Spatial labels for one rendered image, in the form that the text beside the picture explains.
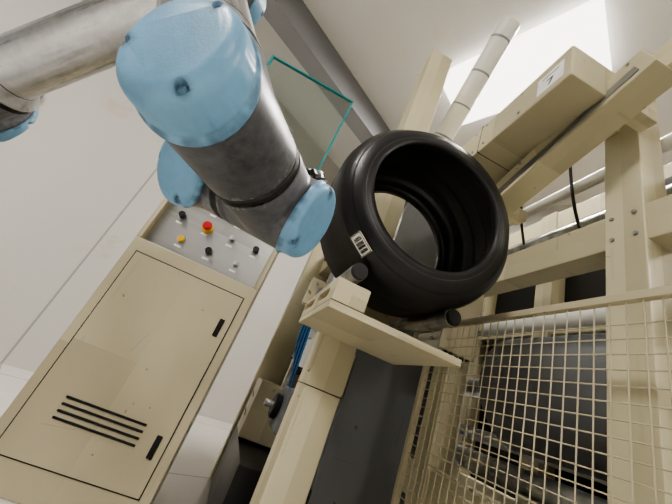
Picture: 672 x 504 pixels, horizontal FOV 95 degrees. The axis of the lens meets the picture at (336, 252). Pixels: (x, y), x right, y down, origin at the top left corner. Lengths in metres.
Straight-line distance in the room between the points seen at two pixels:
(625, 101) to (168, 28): 1.19
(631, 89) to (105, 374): 1.89
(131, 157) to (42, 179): 0.66
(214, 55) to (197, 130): 0.05
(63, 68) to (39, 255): 2.47
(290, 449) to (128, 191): 2.79
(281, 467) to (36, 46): 1.14
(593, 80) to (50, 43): 1.34
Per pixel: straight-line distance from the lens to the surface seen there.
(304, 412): 1.09
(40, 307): 3.27
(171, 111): 0.23
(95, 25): 0.85
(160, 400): 1.41
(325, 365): 1.09
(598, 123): 1.29
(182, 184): 0.40
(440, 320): 0.89
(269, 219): 0.31
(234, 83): 0.22
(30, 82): 0.94
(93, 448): 1.47
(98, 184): 3.37
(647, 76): 1.27
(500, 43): 2.33
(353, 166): 0.88
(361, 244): 0.77
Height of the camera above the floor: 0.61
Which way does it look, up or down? 24 degrees up
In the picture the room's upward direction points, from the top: 23 degrees clockwise
